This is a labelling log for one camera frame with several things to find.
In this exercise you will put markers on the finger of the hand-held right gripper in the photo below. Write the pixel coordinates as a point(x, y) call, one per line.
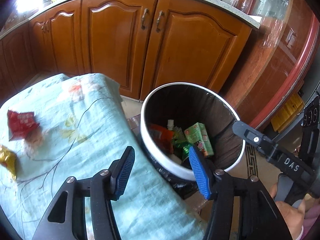
point(250, 136)

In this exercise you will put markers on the speckled white countertop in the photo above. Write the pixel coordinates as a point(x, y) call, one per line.
point(240, 13)

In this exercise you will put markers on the white rimmed bin black liner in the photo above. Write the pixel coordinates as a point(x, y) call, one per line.
point(155, 155)

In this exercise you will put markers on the light blue floral tablecloth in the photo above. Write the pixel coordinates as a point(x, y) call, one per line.
point(75, 155)

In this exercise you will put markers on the yellow flat box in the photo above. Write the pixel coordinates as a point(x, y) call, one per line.
point(287, 112)

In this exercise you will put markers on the red snack wrapper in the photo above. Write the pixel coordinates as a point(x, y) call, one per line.
point(21, 123)

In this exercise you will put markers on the green foil wrapper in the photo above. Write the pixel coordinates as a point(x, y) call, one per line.
point(183, 151)

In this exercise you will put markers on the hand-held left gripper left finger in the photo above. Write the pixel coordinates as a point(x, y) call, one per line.
point(123, 177)

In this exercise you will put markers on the red wooden door frame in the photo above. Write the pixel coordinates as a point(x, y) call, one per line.
point(275, 55)

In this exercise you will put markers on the green juice carton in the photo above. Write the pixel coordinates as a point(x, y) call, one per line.
point(197, 135)

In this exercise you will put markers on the person's right forearm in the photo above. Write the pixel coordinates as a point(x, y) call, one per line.
point(311, 217)

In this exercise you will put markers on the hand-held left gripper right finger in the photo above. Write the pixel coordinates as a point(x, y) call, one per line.
point(200, 175)

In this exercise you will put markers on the wooden base cabinets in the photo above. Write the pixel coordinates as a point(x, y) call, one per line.
point(112, 42)

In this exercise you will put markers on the green spout pouch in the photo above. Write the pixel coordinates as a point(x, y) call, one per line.
point(171, 124)

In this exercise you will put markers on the person's right hand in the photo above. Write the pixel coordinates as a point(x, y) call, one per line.
point(290, 217)

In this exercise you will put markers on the yellow foil wrapper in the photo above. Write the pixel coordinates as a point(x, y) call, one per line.
point(7, 158)

